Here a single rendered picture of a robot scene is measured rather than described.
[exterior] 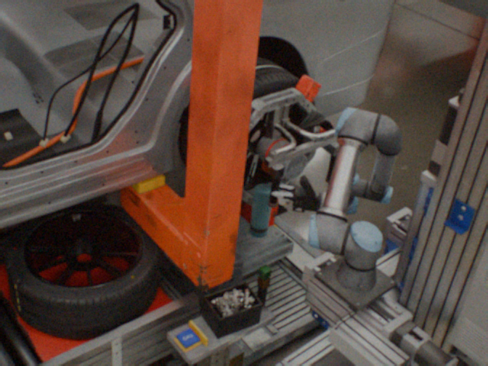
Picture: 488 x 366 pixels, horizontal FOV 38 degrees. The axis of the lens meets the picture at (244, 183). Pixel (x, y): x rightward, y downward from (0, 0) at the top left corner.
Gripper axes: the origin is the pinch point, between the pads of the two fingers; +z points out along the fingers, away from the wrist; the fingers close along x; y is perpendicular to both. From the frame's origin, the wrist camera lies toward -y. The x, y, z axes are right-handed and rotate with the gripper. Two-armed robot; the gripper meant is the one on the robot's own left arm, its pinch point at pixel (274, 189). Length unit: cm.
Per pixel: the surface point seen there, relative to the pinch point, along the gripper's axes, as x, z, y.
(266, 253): 36, 0, 69
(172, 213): -15.5, 40.9, 8.9
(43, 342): -55, 86, 56
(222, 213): -31.3, 18.3, -8.1
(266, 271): -32.5, -1.8, 16.9
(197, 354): -63, 20, 38
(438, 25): 416, -129, 85
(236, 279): -4, 12, 52
